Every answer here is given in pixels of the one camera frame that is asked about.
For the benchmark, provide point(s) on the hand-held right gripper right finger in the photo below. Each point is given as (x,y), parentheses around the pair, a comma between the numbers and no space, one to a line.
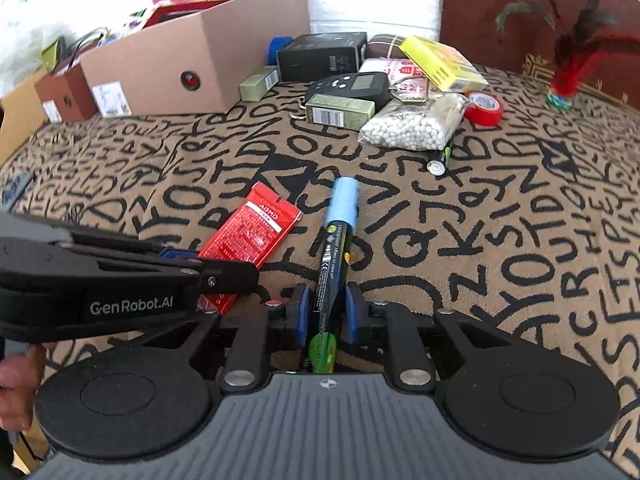
(352,317)

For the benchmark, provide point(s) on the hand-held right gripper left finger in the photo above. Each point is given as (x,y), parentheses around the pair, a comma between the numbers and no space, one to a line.
(300,317)

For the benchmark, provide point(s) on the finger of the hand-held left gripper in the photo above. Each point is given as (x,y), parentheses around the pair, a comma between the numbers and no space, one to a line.
(227,277)
(125,246)

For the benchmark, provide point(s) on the red sachet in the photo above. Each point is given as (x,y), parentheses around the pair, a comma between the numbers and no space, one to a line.
(247,235)

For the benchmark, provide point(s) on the blue-capped black marker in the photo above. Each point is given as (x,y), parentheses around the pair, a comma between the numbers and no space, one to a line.
(336,240)

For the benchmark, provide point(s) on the large cardboard box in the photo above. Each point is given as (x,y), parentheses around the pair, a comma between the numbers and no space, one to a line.
(200,55)

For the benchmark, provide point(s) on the person's left hand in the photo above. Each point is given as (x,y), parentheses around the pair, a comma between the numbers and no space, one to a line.
(17,390)

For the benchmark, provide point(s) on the dark blue flat object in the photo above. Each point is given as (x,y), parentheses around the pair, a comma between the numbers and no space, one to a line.
(15,189)

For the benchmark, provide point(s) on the letter printed blanket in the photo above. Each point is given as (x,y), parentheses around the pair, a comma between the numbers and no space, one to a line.
(475,220)

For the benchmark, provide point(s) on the small brown cardboard box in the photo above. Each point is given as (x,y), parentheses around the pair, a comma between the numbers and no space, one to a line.
(65,92)

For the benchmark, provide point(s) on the flat cardboard sheet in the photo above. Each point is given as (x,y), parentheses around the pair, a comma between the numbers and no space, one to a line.
(20,115)

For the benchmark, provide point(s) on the black green battery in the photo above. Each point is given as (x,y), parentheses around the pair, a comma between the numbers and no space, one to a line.
(441,160)

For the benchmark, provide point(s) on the small pale green box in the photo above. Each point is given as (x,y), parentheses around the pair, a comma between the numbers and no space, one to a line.
(257,84)

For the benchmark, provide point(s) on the bag of white beads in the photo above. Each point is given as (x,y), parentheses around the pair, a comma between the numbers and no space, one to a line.
(410,127)

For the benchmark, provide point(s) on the green box with label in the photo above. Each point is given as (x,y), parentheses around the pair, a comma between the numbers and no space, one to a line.
(340,112)

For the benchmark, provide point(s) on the black digital hanging scale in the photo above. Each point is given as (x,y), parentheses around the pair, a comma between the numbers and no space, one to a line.
(350,87)

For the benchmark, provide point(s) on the blue round lid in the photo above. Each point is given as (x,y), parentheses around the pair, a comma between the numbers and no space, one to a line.
(279,50)

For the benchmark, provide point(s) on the black product box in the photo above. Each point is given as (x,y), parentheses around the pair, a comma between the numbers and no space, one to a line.
(320,57)

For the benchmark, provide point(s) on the white plastic bag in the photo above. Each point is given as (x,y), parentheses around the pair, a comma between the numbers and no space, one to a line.
(30,20)

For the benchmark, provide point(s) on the red tape roll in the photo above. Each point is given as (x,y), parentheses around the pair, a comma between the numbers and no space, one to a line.
(485,110)

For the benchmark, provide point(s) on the red box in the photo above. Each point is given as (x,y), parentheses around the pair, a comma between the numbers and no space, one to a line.
(190,6)

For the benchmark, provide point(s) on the yellow box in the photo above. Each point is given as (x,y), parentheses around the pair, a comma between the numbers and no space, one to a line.
(442,62)

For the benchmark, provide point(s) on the brown plaid pouch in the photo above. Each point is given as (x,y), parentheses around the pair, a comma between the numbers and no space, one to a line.
(385,45)

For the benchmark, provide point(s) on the red feather shuttlecock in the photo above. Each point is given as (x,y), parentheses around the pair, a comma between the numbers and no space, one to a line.
(570,67)

